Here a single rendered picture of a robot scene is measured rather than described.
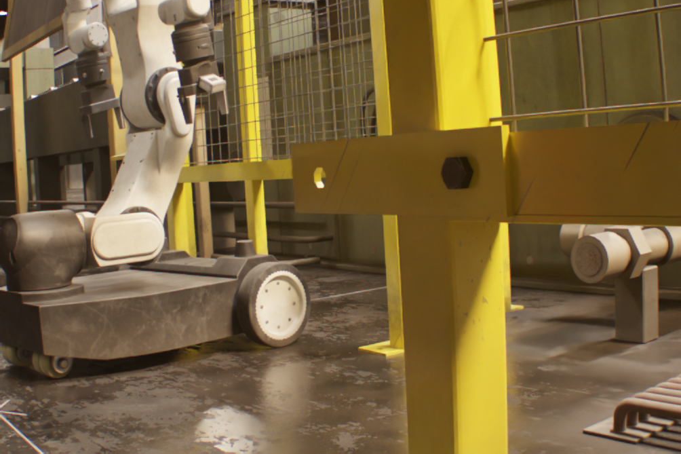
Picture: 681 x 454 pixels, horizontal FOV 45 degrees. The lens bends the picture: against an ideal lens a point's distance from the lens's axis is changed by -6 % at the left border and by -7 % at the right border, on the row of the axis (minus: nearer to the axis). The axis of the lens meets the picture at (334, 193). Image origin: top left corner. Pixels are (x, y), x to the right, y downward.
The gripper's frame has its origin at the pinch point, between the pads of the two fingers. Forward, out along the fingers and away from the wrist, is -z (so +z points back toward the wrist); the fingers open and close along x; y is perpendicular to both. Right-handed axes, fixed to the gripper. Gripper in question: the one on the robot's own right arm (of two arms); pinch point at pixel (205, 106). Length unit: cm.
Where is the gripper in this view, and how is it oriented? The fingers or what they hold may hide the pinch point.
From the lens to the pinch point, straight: 198.6
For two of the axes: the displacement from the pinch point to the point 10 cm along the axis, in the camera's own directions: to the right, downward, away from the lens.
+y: -7.3, 0.2, 6.8
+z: -2.0, -9.6, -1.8
